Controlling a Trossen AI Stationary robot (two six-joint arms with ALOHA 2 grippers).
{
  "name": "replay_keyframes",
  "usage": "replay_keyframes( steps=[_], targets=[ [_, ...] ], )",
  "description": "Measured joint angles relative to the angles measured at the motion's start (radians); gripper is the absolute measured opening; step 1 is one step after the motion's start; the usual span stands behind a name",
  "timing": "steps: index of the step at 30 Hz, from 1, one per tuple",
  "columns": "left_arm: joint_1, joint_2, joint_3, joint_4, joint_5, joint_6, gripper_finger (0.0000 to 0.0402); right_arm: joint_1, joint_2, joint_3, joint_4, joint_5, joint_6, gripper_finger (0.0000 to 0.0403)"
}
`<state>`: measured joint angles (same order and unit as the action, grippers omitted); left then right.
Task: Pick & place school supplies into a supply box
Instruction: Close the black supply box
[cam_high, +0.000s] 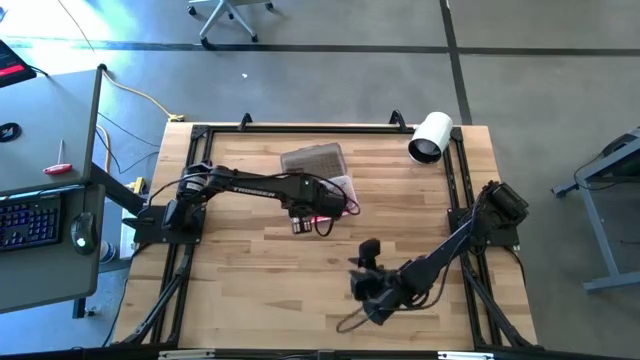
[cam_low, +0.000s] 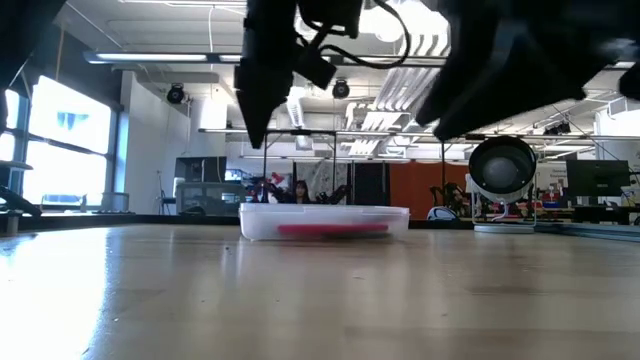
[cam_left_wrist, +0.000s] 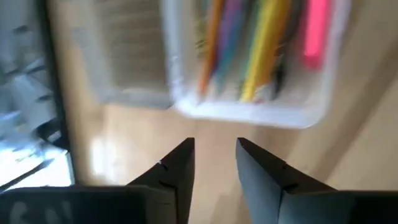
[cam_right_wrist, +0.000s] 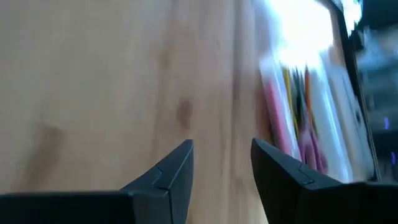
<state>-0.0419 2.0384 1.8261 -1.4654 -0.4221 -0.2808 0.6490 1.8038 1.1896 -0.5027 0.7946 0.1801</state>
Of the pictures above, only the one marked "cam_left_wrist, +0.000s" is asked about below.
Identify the clear plastic supply box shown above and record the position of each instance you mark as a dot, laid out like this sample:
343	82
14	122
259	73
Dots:
248	113

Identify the black table edge frame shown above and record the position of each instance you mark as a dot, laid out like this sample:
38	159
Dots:
53	62

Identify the yellow highlighter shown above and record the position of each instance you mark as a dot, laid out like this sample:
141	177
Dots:
267	46

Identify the clear box lid with grid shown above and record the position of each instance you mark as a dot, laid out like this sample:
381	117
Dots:
133	46

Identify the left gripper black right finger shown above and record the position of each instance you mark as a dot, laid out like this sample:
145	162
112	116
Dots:
261	180

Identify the black table clamp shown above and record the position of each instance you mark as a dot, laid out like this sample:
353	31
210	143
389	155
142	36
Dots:
51	135

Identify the pink highlighter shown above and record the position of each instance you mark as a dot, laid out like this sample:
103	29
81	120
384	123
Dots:
315	37

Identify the orange wooden pencil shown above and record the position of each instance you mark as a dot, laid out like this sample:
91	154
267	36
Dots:
211	46

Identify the teal pencil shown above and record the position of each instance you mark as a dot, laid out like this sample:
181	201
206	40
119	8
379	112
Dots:
228	71

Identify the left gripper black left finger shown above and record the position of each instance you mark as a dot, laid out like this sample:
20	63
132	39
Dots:
180	177

